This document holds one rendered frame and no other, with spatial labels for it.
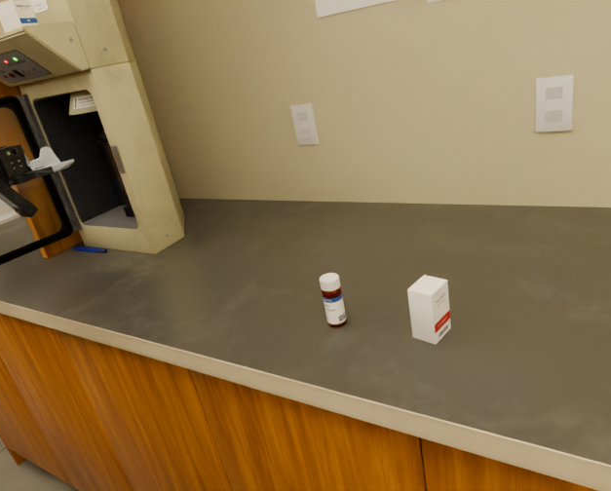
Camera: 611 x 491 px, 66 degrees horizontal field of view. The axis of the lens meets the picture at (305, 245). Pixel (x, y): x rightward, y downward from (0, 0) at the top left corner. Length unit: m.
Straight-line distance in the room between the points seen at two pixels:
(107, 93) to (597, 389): 1.11
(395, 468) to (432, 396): 0.17
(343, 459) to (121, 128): 0.89
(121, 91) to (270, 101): 0.42
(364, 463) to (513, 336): 0.30
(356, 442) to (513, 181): 0.73
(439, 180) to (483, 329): 0.58
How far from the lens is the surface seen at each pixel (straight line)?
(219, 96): 1.56
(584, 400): 0.68
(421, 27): 1.21
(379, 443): 0.77
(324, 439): 0.83
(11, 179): 1.25
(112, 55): 1.28
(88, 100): 1.34
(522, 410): 0.65
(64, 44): 1.22
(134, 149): 1.28
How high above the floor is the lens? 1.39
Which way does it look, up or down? 24 degrees down
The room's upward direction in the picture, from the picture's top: 12 degrees counter-clockwise
